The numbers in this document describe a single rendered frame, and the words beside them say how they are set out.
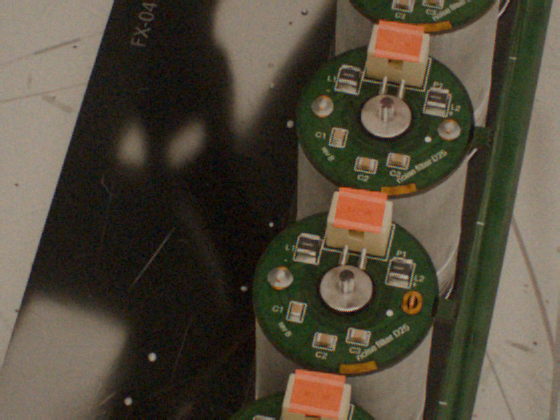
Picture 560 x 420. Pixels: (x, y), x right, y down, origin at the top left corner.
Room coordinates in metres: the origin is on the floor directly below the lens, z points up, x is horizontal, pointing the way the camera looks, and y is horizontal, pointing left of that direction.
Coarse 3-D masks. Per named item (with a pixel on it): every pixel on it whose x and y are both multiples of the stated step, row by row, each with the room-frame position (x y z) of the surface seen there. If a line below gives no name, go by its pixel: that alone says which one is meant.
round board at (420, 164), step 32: (352, 64) 0.20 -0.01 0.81; (352, 96) 0.20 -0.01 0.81; (416, 96) 0.20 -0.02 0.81; (448, 96) 0.20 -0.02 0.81; (320, 128) 0.19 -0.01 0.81; (352, 128) 0.19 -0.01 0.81; (416, 128) 0.19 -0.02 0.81; (320, 160) 0.19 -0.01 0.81; (352, 160) 0.19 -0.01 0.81; (384, 160) 0.19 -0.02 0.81; (416, 160) 0.19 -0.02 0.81; (448, 160) 0.19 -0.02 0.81; (384, 192) 0.18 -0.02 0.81; (416, 192) 0.18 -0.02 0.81
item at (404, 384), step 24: (336, 288) 0.16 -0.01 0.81; (360, 288) 0.16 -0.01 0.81; (336, 312) 0.16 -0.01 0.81; (360, 312) 0.16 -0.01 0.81; (264, 336) 0.16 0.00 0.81; (264, 360) 0.16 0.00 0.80; (288, 360) 0.16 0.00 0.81; (408, 360) 0.16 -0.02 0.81; (264, 384) 0.16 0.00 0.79; (360, 384) 0.15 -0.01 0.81; (384, 384) 0.15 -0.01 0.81; (408, 384) 0.16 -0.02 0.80; (384, 408) 0.15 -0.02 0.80; (408, 408) 0.16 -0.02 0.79
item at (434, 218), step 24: (384, 96) 0.20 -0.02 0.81; (360, 120) 0.19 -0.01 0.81; (384, 120) 0.19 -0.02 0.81; (408, 120) 0.19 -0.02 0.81; (312, 168) 0.19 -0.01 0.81; (312, 192) 0.19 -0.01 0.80; (432, 192) 0.18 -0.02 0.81; (456, 192) 0.19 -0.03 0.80; (408, 216) 0.18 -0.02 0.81; (432, 216) 0.18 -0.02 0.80; (456, 216) 0.19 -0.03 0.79; (432, 240) 0.18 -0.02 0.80; (456, 240) 0.19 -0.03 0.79
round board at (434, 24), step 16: (352, 0) 0.21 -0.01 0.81; (368, 0) 0.21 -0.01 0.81; (384, 0) 0.21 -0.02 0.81; (400, 0) 0.21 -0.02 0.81; (416, 0) 0.21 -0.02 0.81; (432, 0) 0.21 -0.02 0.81; (448, 0) 0.21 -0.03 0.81; (464, 0) 0.21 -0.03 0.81; (480, 0) 0.21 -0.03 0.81; (496, 0) 0.21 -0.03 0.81; (368, 16) 0.21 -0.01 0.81; (384, 16) 0.21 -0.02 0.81; (400, 16) 0.21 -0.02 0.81; (416, 16) 0.21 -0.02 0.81; (432, 16) 0.21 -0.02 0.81; (448, 16) 0.21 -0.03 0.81; (464, 16) 0.21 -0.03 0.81; (480, 16) 0.21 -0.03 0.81; (432, 32) 0.21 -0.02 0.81; (448, 32) 0.21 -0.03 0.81
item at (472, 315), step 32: (544, 0) 0.21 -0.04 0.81; (512, 32) 0.21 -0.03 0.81; (544, 32) 0.21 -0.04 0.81; (512, 64) 0.20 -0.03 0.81; (512, 96) 0.20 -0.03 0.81; (480, 128) 0.19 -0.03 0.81; (512, 128) 0.19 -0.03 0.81; (512, 160) 0.19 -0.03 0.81; (480, 192) 0.18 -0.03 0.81; (512, 192) 0.18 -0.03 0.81; (480, 224) 0.18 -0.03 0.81; (480, 256) 0.17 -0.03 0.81; (480, 288) 0.17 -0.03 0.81; (448, 320) 0.16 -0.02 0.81; (480, 320) 0.16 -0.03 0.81; (448, 352) 0.16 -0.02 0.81; (480, 352) 0.16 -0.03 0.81; (448, 384) 0.15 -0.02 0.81; (448, 416) 0.15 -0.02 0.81
